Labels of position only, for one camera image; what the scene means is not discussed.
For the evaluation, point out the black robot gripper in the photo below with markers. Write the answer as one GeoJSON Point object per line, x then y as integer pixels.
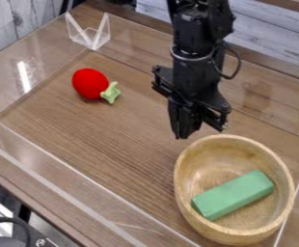
{"type": "Point", "coordinates": [190, 85]}

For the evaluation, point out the green rectangular block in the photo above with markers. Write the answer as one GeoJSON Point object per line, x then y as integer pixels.
{"type": "Point", "coordinates": [234, 194]}

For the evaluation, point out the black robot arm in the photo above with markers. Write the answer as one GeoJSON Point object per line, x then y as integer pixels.
{"type": "Point", "coordinates": [202, 23]}

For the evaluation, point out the brown wooden bowl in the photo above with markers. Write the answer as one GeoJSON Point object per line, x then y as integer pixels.
{"type": "Point", "coordinates": [215, 160]}

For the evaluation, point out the red plush strawberry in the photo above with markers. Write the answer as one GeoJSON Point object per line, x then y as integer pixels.
{"type": "Point", "coordinates": [91, 84]}

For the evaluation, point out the clear acrylic corner bracket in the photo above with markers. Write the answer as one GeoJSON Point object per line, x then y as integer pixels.
{"type": "Point", "coordinates": [90, 37]}

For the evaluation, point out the clear acrylic tray wall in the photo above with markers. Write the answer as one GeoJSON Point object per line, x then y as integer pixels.
{"type": "Point", "coordinates": [95, 173]}

